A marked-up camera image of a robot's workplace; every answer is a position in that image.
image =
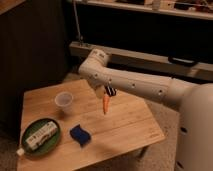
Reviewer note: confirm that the green round plate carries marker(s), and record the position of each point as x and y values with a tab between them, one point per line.
48	146

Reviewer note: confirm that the metal vertical pole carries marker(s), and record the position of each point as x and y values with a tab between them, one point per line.
79	36

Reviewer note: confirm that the clear plastic cup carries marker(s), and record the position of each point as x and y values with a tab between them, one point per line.
64	100

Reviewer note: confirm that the white labelled bottle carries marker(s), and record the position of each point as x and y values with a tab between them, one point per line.
39	137

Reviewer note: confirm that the wooden low table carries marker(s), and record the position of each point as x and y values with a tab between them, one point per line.
127	126

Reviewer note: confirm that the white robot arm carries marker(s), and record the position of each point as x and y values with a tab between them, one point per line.
194	102

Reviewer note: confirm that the orange carrot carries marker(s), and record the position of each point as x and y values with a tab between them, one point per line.
106	99

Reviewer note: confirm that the grey metal rail beam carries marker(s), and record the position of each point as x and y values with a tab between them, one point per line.
140	60

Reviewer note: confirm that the black handle on rail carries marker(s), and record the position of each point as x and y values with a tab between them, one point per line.
186	63

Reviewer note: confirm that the blue sponge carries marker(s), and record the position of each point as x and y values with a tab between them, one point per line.
80	135

